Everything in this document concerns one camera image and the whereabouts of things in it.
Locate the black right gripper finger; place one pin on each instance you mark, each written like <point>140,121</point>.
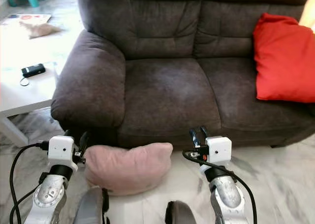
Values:
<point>195,138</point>
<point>204,135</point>

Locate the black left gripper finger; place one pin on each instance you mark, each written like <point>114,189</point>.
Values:
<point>67,133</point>
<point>83,141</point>

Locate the pink plush pillow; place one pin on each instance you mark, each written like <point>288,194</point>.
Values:
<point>128,167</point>

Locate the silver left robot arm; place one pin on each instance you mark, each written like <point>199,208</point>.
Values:
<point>50,197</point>

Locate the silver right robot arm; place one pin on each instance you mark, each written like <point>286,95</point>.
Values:
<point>226,197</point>

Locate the dark grey fabric sofa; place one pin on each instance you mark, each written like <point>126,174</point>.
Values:
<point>167,86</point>

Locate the red pillow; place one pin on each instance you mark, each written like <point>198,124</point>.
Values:
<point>285,61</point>

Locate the white printed floor mat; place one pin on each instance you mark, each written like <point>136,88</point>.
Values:
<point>12,18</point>

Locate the grey robot left leg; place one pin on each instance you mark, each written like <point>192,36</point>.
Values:
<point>91,207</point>

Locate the white square side table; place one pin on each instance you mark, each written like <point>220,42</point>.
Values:
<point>24,96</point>

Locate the dark robot right leg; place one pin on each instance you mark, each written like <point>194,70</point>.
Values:
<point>181,214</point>

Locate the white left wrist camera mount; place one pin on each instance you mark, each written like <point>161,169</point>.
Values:
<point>61,147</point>

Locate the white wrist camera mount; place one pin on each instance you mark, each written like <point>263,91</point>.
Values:
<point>219,150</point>
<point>61,147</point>

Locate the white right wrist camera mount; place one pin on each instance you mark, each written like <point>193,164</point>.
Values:
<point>219,150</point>

